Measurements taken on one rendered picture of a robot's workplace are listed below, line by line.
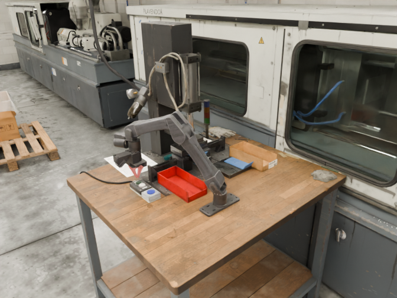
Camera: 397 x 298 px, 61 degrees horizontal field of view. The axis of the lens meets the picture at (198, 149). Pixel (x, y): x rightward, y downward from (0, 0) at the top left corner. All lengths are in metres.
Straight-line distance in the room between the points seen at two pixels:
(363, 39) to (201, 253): 1.18
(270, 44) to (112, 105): 3.16
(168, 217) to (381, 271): 1.21
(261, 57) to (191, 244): 1.30
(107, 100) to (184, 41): 3.23
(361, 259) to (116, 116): 3.77
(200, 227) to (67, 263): 1.54
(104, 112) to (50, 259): 2.57
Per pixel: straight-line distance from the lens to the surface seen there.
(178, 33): 1.73
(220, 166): 1.85
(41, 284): 2.70
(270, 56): 2.16
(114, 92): 4.89
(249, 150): 2.04
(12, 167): 4.35
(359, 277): 2.25
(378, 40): 1.73
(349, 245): 2.17
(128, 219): 1.52
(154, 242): 1.38
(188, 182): 1.73
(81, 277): 2.65
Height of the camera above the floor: 1.78
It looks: 25 degrees down
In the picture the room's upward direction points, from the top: 1 degrees counter-clockwise
